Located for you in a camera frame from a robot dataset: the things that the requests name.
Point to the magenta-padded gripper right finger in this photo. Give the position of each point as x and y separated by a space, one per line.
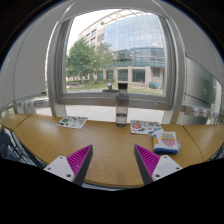
163 167

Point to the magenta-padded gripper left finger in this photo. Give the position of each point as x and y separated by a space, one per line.
63 167

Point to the white cartoon-print towel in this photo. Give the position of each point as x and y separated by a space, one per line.
166 141

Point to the large colourful sticker sheet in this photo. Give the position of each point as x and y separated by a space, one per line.
145 126

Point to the small colourful sticker sheet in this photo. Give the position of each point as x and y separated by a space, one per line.
71 122

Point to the clear grey drink bottle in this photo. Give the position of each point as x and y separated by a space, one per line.
121 106

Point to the green tree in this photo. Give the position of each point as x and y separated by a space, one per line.
81 58

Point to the glass office building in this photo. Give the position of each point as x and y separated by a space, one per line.
136 40

